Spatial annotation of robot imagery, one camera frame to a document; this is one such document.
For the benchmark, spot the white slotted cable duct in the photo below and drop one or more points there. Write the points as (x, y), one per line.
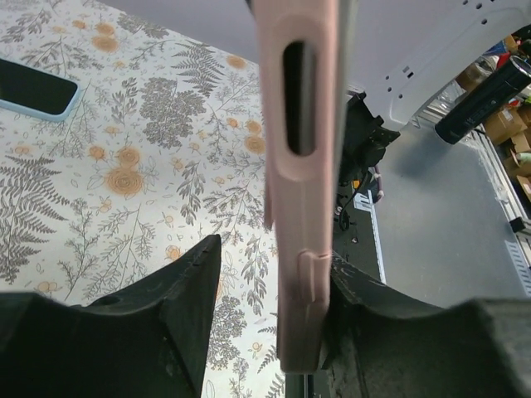
(521, 265)

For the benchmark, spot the black phone blue case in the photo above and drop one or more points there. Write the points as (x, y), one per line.
(39, 94)

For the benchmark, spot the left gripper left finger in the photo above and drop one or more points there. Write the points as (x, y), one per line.
(149, 339)

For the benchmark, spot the floral patterned table mat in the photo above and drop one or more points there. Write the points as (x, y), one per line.
(164, 145)

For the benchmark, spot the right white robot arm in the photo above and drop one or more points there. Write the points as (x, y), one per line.
(405, 52)

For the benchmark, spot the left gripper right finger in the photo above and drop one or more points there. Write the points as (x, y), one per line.
(383, 343)

